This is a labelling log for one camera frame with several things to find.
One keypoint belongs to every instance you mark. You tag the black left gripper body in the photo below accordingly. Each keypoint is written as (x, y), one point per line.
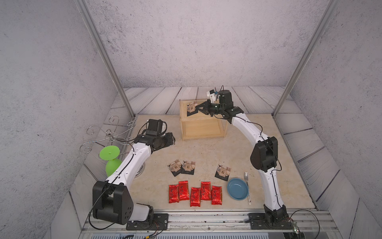
(164, 141)

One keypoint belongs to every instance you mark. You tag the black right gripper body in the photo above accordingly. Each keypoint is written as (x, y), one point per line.
(216, 109)

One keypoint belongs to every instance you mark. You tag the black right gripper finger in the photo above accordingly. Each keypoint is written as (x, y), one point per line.
(204, 104)
(202, 110)

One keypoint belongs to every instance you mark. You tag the green plastic goblet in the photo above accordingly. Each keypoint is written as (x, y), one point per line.
(110, 154)

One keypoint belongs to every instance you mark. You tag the right aluminium corner post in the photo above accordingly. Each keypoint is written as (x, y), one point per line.
(317, 34)

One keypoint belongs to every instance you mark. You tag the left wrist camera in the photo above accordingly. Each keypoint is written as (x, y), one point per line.
(156, 127)

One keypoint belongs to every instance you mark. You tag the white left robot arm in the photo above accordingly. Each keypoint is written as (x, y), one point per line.
(112, 201)

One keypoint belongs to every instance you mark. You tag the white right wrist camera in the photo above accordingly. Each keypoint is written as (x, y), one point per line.
(212, 95)

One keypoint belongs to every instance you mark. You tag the left aluminium corner post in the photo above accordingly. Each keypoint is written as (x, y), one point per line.
(88, 20)

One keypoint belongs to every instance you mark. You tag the light wooden two-tier shelf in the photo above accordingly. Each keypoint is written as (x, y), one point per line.
(199, 125)

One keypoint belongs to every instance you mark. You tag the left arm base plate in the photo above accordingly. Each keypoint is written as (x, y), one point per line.
(155, 222)

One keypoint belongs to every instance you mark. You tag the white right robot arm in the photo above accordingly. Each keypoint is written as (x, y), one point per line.
(264, 156)

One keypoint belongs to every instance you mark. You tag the silver wire cup rack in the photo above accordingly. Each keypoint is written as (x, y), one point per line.
(111, 134)

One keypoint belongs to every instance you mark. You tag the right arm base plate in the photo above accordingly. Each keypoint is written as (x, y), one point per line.
(269, 221)

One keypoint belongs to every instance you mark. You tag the aluminium corner post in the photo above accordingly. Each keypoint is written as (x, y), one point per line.
(317, 34)
(88, 20)

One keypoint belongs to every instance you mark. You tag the brown tea bag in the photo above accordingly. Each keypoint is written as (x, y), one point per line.
(175, 167)
(188, 167)
(192, 108)
(223, 172)

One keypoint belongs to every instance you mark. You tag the red tea bag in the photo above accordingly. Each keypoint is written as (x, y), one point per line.
(206, 191)
(195, 197)
(216, 195)
(174, 194)
(184, 194)

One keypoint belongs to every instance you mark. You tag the blue round plate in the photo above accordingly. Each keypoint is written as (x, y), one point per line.
(237, 189)

